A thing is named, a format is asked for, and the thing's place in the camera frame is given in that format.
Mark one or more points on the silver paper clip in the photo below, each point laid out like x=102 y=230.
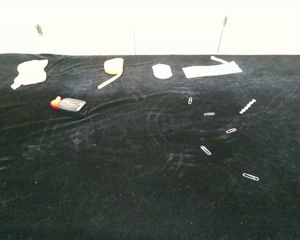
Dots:
x=209 y=114
x=250 y=176
x=231 y=130
x=190 y=100
x=205 y=150

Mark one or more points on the white computer mouse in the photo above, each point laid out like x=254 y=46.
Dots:
x=162 y=71

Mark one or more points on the black velvet table cloth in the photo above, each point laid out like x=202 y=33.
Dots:
x=130 y=175

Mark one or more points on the white zip pencil case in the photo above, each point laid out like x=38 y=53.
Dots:
x=210 y=71

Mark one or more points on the ink bottle with red cap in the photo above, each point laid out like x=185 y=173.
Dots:
x=72 y=105

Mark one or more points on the spouted stand-up snack pouch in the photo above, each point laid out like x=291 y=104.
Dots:
x=31 y=72

